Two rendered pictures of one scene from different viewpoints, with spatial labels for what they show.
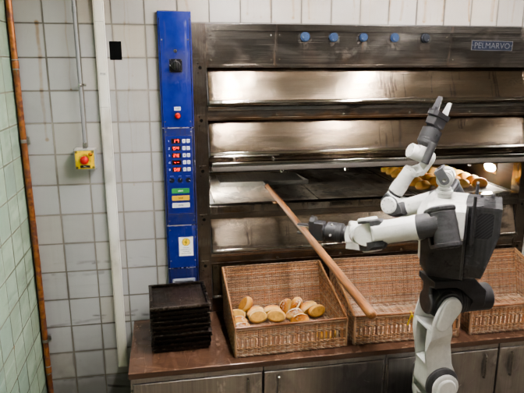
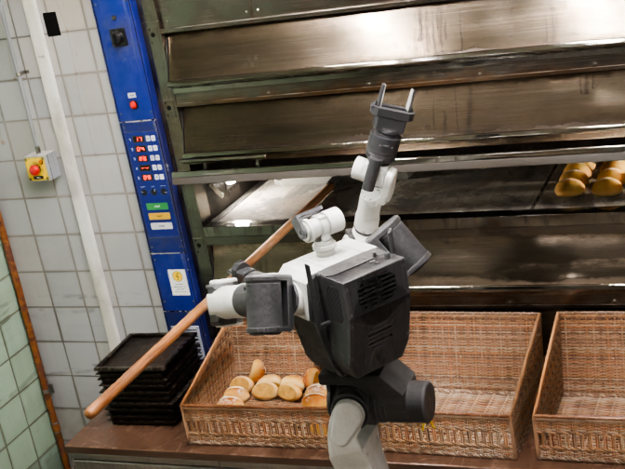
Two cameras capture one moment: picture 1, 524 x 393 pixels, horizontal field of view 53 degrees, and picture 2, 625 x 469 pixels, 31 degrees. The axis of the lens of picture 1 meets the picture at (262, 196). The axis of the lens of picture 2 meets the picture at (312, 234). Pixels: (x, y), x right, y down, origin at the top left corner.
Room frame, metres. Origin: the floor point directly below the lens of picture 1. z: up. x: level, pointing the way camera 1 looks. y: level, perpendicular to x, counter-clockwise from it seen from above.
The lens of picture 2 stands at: (-0.32, -2.31, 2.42)
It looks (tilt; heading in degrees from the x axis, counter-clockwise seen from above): 19 degrees down; 35
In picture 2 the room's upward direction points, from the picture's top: 10 degrees counter-clockwise
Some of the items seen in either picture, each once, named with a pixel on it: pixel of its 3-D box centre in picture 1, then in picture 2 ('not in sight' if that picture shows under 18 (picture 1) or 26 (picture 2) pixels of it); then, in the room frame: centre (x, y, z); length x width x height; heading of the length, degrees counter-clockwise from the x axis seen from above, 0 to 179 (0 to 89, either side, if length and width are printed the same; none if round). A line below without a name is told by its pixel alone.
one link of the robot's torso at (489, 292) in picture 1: (457, 292); (378, 391); (2.01, -0.80, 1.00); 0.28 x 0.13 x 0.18; 101
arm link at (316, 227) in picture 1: (323, 231); (250, 284); (2.22, -0.27, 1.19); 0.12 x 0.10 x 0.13; 66
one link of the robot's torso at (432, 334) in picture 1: (437, 341); (366, 461); (2.00, -0.73, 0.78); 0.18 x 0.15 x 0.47; 11
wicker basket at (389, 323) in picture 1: (390, 295); (445, 380); (2.60, -0.68, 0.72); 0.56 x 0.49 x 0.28; 99
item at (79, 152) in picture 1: (86, 158); (42, 166); (2.55, 0.86, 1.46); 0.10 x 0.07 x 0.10; 100
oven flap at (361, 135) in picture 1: (375, 134); (427, 113); (2.86, -0.61, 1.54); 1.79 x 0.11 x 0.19; 100
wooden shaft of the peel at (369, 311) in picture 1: (302, 228); (233, 277); (2.26, -0.18, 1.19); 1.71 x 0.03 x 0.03; 10
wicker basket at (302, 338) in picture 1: (281, 304); (280, 376); (2.49, -0.10, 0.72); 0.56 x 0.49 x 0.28; 101
